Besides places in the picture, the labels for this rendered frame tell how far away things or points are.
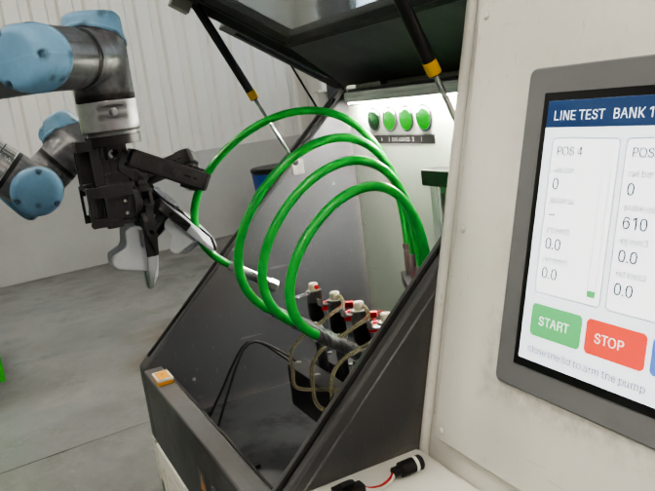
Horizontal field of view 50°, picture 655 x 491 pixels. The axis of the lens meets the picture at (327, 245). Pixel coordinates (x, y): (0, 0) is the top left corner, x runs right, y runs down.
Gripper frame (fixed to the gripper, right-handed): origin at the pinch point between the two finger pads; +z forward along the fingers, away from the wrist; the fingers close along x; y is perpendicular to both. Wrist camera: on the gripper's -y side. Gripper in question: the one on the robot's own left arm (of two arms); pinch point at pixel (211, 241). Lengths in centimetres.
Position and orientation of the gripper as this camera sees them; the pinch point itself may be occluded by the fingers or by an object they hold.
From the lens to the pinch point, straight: 125.4
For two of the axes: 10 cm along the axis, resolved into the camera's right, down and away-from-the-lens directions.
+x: -0.7, -0.1, -10.0
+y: -6.4, 7.7, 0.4
